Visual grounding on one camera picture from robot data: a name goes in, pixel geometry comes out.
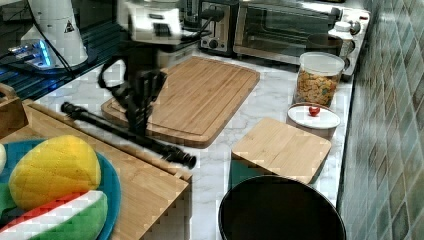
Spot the wooden organizer box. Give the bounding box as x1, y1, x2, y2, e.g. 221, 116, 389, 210
0, 83, 28, 138

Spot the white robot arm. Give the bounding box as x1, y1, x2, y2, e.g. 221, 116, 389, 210
117, 0, 182, 135

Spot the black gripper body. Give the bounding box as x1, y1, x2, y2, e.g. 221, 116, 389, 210
113, 43, 166, 110

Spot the silver toaster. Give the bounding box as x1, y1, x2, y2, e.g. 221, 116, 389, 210
199, 0, 239, 56

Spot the toy watermelon slice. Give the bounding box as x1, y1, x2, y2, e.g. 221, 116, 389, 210
1, 190, 108, 240

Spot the white cap bottle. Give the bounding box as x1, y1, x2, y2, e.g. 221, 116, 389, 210
328, 21, 353, 59

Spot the black drawer handle bar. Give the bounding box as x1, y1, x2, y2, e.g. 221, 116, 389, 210
61, 102, 197, 169

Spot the stainless toaster oven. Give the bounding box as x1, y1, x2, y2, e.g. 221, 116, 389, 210
233, 0, 371, 76

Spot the square bamboo lid container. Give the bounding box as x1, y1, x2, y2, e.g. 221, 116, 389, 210
228, 118, 331, 188

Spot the black round bowl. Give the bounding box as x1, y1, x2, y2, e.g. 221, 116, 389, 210
218, 176, 347, 240

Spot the yellow toy fruit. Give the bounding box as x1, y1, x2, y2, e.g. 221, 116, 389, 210
8, 135, 101, 211

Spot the clear cereal jar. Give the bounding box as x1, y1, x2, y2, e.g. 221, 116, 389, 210
294, 52, 345, 107

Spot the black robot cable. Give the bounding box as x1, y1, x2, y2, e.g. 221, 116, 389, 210
97, 54, 129, 93

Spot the bamboo cutting board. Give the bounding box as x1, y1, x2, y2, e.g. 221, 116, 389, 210
100, 55, 261, 149

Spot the wooden drawer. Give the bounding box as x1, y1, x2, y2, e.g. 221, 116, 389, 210
1, 101, 191, 240

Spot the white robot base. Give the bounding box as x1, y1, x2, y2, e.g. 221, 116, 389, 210
8, 0, 88, 70

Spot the blue plate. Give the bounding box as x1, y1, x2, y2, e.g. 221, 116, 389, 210
0, 139, 121, 240

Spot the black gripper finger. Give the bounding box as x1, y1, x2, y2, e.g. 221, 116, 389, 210
139, 71, 160, 135
125, 86, 140, 133

